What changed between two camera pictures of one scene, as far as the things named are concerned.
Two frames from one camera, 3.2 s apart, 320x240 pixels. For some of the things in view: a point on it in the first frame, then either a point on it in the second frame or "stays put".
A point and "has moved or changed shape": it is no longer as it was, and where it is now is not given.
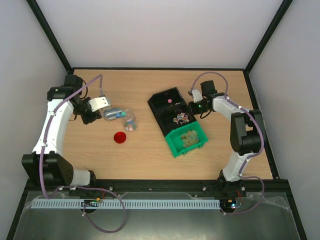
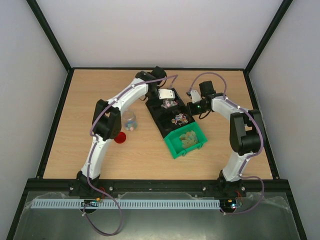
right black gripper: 192,106 stays put
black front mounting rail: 266,185 stays put
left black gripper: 87,120 -> 155,104
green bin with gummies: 188,137 stays put
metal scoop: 110,114 has moved or changed shape
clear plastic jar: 130,123 stays put
